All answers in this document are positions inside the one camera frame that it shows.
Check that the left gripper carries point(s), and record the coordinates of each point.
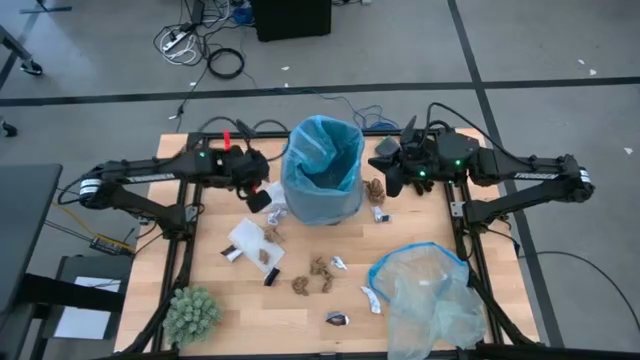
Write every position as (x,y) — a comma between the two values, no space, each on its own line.
(235,167)

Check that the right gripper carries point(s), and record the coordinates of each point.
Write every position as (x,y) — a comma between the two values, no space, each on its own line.
(422,157)

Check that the brown paper ball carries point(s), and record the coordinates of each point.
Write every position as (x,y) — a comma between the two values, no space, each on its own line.
(375,191)
(272,235)
(319,267)
(300,285)
(263,256)
(327,285)

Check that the small silver wrapper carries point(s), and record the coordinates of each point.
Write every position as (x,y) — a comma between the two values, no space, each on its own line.
(275,216)

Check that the small black white wrapper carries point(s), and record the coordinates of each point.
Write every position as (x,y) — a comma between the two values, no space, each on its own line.
(381,215)

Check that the blue plastic trash bag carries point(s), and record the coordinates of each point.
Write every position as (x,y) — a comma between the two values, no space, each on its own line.
(310,200)

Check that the white paper sheet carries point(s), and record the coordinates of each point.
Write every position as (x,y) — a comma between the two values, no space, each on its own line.
(245,237)

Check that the newspaper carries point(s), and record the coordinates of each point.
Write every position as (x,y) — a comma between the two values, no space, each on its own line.
(271,276)

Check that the white strip wrapper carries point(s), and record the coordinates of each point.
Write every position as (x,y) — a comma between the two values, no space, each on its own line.
(371,300)

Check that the translucent blue-rimmed trash bag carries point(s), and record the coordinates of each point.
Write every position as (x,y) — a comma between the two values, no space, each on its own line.
(425,300)

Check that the long newspaper strip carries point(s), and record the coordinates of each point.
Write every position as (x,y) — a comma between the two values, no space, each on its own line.
(337,318)

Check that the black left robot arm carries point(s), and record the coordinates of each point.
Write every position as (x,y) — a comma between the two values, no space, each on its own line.
(145,176)

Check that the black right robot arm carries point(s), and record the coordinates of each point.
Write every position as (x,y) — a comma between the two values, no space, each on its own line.
(530,175)

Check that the long red tape strip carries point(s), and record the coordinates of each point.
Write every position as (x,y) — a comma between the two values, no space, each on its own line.
(227,140)

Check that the black box cabinet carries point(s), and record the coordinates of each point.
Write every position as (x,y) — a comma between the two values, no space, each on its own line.
(290,20)

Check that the white power strip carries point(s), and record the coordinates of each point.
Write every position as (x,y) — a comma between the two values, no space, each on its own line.
(172,41)

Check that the green artificial plant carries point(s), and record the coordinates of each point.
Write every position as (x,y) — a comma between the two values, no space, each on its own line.
(192,315)

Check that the black power adapter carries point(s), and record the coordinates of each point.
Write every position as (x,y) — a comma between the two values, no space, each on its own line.
(197,12)

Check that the small electronics board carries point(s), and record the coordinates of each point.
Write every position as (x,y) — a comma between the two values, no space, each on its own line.
(107,245)

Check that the black bar stand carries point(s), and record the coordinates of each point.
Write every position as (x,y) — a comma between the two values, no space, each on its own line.
(75,295)

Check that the white paper on base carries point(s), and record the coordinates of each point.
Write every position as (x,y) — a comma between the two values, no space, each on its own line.
(85,325)

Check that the dark grey desk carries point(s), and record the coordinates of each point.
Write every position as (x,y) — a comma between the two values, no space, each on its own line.
(25,225)

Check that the metal leg with caster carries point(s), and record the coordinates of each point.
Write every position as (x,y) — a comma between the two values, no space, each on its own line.
(30,67)

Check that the black caster wheel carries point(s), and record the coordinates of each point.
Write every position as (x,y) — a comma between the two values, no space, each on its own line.
(7,130)

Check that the black floor stand foot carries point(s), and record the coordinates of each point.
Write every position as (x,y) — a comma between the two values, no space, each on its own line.
(45,9)

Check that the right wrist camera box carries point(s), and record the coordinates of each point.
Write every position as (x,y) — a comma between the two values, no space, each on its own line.
(394,182)

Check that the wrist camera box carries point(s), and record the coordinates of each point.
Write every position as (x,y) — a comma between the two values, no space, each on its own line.
(394,182)
(259,201)

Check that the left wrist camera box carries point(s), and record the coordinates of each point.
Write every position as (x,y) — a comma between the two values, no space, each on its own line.
(259,201)

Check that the grey base plate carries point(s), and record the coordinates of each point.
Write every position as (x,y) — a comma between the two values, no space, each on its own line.
(100,265)

